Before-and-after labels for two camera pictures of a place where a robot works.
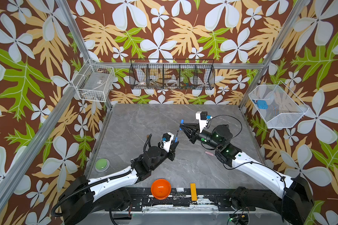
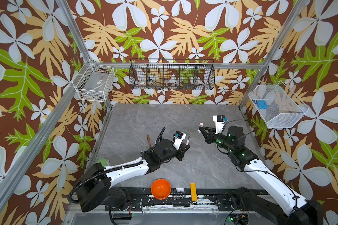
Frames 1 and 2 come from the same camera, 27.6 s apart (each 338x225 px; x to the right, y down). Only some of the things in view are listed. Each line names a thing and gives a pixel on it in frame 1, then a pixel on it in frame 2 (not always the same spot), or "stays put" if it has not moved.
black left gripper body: x=170 y=154 -> x=178 y=154
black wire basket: x=172 y=74 stays put
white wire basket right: x=279 y=107 stays put
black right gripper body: x=195 y=135 -> x=212 y=136
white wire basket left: x=94 y=82 stays put
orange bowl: x=160 y=188 stays put
